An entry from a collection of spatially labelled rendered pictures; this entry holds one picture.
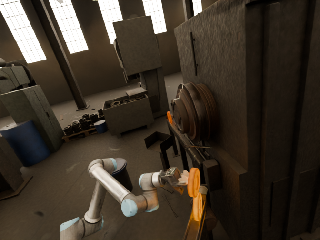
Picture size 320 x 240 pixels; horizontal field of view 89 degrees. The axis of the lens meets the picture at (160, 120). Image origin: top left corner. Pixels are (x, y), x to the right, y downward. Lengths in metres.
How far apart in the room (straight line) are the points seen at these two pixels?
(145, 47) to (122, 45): 0.48
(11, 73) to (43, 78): 3.88
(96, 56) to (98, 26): 1.64
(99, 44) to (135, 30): 7.61
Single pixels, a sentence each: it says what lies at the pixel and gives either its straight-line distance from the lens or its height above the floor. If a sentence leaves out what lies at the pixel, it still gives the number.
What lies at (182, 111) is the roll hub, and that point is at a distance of 1.13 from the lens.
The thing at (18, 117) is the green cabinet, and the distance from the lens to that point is 4.50.
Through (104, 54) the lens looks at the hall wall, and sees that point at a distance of 11.22.
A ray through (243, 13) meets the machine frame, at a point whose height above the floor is 1.66.
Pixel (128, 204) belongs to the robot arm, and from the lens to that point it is 1.02.
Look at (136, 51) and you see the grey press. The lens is 3.73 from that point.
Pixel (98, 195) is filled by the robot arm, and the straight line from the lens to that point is 1.64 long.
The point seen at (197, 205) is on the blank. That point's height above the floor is 0.77.
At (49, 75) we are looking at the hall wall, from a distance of 12.09.
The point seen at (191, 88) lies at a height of 1.32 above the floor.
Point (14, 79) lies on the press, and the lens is 8.59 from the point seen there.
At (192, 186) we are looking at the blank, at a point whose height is 0.94.
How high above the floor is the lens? 1.60
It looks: 22 degrees down
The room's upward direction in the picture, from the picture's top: 14 degrees counter-clockwise
